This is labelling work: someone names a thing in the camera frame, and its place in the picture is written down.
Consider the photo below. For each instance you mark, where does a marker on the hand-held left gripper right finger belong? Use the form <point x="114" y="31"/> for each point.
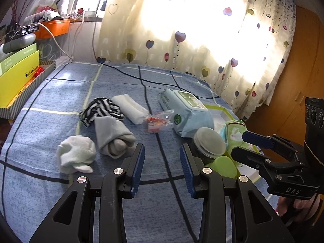
<point x="184" y="167"/>

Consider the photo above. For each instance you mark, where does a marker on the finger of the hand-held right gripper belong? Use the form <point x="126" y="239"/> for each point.
<point x="253" y="158"/>
<point x="258" y="139"/>

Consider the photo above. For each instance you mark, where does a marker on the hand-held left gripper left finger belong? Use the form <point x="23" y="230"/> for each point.
<point x="138" y="167"/>

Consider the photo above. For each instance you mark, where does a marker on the green rabbit print towel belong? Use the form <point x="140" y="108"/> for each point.
<point x="234" y="136"/>

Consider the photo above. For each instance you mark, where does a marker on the green and white box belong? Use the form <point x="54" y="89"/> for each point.
<point x="220" y="119"/>

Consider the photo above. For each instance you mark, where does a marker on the grey sock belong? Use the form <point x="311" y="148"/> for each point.
<point x="111" y="131"/>

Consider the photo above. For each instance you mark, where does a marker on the clear bag with red bits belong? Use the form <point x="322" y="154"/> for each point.
<point x="155" y="122"/>

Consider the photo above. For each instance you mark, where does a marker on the white towel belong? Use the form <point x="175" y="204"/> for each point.
<point x="129" y="108"/>

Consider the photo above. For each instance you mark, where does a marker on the mint white sock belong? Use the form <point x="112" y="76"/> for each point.
<point x="76" y="151"/>

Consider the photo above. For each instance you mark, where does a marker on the black white striped cloth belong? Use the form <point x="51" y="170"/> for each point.
<point x="101" y="107"/>

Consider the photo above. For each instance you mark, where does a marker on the person's right hand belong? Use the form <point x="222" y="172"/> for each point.
<point x="303" y="206"/>

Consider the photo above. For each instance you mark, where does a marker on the light green plastic container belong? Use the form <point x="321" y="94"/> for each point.
<point x="225" y="165"/>

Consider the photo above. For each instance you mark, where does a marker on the clear jar with dark contents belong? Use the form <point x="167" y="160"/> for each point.
<point x="210" y="141"/>

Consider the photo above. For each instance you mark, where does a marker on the wet wipes pack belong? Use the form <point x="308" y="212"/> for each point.
<point x="187" y="116"/>

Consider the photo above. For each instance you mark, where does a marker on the wooden wardrobe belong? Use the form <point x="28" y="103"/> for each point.
<point x="291" y="68"/>

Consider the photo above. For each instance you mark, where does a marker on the blue plaid bedsheet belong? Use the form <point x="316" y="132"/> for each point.
<point x="50" y="101"/>

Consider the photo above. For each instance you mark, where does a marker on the heart print curtain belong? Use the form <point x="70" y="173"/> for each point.
<point x="202" y="30"/>

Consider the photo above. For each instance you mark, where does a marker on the striped cardboard tray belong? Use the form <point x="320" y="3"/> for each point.
<point x="25" y="101"/>

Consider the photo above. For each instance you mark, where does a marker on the yellow-green cardboard box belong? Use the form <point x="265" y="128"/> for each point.
<point x="17" y="81"/>

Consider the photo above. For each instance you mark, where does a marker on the orange basket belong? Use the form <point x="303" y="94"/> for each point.
<point x="55" y="29"/>

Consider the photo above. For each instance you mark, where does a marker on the flat light green box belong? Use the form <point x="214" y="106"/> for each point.
<point x="17" y="55"/>

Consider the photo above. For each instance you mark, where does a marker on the grey glasses case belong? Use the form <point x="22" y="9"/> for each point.
<point x="20" y="43"/>

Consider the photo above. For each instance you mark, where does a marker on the black power strip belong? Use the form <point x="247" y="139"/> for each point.
<point x="30" y="28"/>

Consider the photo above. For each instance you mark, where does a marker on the clear plastic bag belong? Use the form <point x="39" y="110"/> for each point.
<point x="38" y="7"/>

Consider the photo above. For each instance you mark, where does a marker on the red decorative branches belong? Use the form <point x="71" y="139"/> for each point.
<point x="15" y="12"/>

